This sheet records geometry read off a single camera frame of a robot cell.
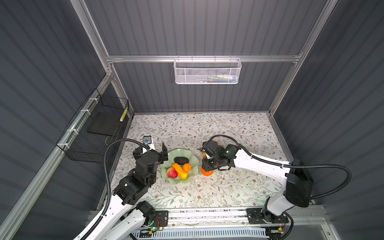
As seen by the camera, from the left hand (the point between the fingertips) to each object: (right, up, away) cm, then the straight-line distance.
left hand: (153, 146), depth 69 cm
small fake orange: (+15, -15, +18) cm, 28 cm away
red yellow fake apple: (+7, -17, +14) cm, 23 cm away
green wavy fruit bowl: (+18, -11, +21) cm, 30 cm away
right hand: (+26, -13, +12) cm, 31 cm away
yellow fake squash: (+13, -19, +16) cm, 27 cm away
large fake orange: (+26, -16, +10) cm, 32 cm away
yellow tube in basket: (-20, +15, +13) cm, 28 cm away
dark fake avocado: (+11, -11, +21) cm, 26 cm away
